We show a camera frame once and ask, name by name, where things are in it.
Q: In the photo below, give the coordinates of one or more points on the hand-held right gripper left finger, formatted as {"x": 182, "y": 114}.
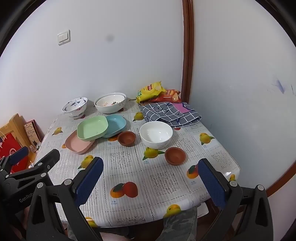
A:
{"x": 89, "y": 180}

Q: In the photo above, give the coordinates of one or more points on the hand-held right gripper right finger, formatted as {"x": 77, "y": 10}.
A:
{"x": 211, "y": 183}

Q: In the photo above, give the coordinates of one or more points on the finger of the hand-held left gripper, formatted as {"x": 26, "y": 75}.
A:
{"x": 46, "y": 161}
{"x": 19, "y": 154}

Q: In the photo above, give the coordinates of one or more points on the pink square plate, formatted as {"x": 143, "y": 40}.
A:
{"x": 77, "y": 144}

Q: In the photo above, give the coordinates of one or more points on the small brown clay bowl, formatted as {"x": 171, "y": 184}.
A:
{"x": 175, "y": 156}
{"x": 126, "y": 139}

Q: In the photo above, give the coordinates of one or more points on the green square plate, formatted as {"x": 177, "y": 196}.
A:
{"x": 92, "y": 128}

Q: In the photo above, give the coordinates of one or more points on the blue square plate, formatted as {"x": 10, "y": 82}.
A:
{"x": 115, "y": 124}

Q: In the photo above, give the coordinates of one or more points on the plain white bowl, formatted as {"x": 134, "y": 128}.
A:
{"x": 156, "y": 134}

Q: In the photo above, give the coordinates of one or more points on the red box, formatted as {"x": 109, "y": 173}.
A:
{"x": 7, "y": 148}

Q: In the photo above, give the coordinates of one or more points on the patterned cardboard box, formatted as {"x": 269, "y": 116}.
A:
{"x": 31, "y": 132}

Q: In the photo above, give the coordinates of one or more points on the camouflage trouser leg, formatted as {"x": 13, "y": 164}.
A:
{"x": 180, "y": 223}

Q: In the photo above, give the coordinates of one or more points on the fruit print tablecloth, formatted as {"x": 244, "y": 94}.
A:
{"x": 143, "y": 176}

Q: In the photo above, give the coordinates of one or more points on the blue patterned white bowl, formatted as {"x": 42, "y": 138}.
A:
{"x": 75, "y": 107}

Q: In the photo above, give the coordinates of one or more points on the brown wooden baseboard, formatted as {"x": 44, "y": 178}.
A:
{"x": 282, "y": 182}

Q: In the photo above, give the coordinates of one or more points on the large white printed bowl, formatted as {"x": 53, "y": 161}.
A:
{"x": 110, "y": 103}

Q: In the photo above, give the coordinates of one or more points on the grey checked cloth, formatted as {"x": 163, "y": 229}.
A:
{"x": 166, "y": 113}

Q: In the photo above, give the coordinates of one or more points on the red chip bag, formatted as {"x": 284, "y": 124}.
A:
{"x": 171, "y": 95}

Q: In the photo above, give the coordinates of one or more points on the yellow chip bag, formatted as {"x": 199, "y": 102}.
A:
{"x": 149, "y": 91}

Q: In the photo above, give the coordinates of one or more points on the white light switch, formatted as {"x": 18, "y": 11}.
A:
{"x": 63, "y": 37}

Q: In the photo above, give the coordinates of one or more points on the brown wooden door frame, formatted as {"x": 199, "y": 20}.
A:
{"x": 187, "y": 51}

